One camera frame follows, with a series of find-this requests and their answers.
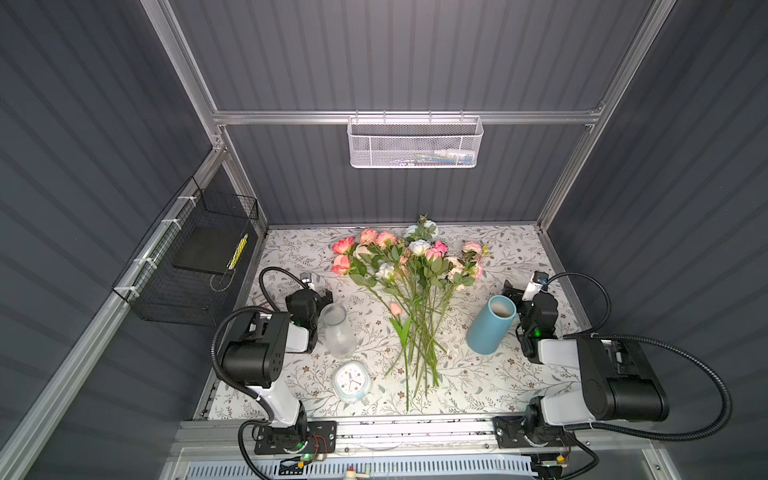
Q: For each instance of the pink tulip stem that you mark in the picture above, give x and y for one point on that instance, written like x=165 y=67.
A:
x=402 y=323

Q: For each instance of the aluminium mounting rail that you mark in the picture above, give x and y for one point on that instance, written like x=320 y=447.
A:
x=355 y=436

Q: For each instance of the white wire mesh basket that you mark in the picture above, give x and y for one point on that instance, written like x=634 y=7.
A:
x=414 y=142

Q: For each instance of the pile of artificial flowers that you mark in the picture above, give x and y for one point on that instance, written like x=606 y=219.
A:
x=416 y=270

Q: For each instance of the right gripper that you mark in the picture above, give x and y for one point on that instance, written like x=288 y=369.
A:
x=516 y=294

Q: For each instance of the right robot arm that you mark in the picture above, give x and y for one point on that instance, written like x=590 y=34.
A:
x=615 y=379

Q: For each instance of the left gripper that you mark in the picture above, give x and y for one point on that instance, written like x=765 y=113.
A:
x=321 y=302

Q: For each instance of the small round alarm clock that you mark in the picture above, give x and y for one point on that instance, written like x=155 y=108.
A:
x=351 y=382

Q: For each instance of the clear ribbed glass vase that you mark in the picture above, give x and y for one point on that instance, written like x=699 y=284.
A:
x=338 y=335

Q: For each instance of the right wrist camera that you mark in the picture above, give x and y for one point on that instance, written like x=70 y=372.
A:
x=536 y=283

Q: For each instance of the black wire basket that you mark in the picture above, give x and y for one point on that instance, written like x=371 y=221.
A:
x=182 y=276

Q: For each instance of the teal ceramic vase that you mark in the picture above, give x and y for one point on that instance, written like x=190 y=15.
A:
x=491 y=324

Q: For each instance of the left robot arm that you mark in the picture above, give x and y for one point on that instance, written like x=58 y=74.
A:
x=253 y=364

